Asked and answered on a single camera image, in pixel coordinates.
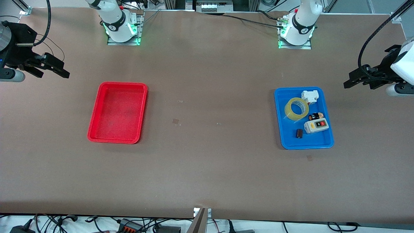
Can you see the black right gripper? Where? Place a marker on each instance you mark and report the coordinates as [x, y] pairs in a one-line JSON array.
[[16, 51]]

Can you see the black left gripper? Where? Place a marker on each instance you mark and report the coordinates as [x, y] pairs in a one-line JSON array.
[[385, 68]]

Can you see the yellow clear tape roll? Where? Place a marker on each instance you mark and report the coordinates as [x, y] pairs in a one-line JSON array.
[[291, 115]]

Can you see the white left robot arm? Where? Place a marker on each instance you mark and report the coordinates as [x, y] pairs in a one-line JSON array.
[[300, 29]]

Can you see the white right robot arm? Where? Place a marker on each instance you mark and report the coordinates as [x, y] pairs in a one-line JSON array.
[[118, 26]]

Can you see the white circuit breaker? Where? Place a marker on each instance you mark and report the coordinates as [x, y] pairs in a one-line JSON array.
[[309, 96]]

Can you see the dark brown capacitor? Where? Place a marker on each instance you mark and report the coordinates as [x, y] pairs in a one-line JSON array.
[[299, 133]]

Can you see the red plastic tray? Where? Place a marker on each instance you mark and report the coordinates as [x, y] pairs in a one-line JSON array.
[[116, 113]]

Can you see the blue plastic tray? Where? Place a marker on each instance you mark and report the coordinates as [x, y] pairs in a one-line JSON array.
[[291, 132]]

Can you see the white power strip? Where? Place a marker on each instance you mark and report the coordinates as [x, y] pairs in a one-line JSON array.
[[212, 6]]

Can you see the black orange power adapter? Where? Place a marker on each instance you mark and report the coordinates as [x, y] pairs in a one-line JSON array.
[[129, 226]]

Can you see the black plug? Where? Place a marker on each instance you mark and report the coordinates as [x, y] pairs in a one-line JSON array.
[[231, 226]]

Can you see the black box under table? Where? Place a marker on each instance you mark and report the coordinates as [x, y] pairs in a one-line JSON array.
[[168, 230]]

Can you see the aluminium frame profile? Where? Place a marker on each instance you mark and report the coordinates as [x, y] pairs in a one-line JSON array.
[[171, 4], [25, 9], [397, 16]]

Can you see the grey on-off switch box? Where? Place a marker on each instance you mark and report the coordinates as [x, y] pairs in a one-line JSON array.
[[315, 127]]

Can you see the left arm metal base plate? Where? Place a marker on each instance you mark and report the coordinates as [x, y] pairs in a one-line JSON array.
[[305, 47]]

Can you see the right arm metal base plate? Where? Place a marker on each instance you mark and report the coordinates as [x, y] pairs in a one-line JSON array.
[[113, 43]]

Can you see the camera mount post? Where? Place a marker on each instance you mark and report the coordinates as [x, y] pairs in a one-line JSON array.
[[199, 225]]

